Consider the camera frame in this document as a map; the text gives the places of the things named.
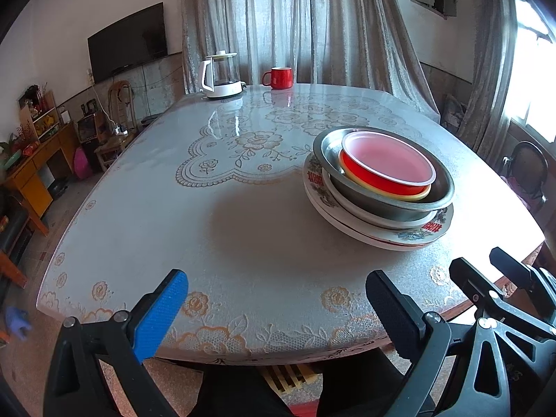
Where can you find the large purple-rimmed floral plate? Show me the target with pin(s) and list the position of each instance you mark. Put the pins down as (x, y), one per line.
(369, 239)

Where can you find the person's dark pants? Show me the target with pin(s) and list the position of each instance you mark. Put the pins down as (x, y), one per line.
(234, 391)

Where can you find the yellow slatted stool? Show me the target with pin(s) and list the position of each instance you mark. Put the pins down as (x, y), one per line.
(286, 378)

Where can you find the white plate red green print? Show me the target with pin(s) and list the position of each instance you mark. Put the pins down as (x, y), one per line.
(312, 180)

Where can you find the dark round-back chair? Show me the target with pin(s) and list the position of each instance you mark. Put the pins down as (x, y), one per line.
(527, 156)

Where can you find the yellow wooden cabinet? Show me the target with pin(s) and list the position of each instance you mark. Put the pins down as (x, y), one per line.
(30, 173)

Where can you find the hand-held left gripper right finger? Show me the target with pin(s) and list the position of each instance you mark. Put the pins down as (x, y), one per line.
(391, 312)

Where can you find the small wooden shelf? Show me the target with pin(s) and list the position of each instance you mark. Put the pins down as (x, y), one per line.
(43, 117)

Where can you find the light wooden chair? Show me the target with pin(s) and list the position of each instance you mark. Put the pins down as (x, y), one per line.
(121, 95)

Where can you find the blue glove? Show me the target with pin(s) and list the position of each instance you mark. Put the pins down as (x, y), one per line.
(17, 321)

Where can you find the small wooden side table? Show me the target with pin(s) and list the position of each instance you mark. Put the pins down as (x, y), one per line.
(113, 147)

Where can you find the red plastic bowl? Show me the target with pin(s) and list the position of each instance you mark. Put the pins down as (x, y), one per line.
(382, 160)

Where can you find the wide grey lace curtain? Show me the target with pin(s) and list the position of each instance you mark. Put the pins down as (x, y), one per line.
(304, 21)

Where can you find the stainless steel basin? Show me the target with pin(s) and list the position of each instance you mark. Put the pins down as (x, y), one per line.
(369, 202)

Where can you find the narrow grey lace curtain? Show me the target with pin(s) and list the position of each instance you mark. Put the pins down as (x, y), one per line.
(486, 74)

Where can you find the white power strip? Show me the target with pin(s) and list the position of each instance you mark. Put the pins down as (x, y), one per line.
(121, 130)

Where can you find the white glass electric kettle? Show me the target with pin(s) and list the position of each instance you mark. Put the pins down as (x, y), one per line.
(217, 89)

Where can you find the black flat television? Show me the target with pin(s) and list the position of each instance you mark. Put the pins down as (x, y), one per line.
(126, 43)

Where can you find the red seat cushion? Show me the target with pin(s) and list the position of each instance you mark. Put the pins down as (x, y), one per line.
(514, 184)

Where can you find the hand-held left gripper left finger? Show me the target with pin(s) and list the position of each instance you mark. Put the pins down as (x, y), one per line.
(160, 317)

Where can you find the red mug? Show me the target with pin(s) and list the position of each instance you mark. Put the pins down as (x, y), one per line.
(282, 79)

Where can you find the grey sack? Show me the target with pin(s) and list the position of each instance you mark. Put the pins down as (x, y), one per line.
(454, 115)

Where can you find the yellow plastic bowl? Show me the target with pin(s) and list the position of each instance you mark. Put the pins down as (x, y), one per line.
(417, 194)

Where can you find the pink bag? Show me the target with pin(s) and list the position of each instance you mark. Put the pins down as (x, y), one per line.
(81, 165)

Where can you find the window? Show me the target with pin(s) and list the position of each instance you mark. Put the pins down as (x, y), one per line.
(534, 74)

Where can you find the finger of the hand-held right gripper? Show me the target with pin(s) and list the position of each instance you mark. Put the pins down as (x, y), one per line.
(521, 271)
(473, 284)

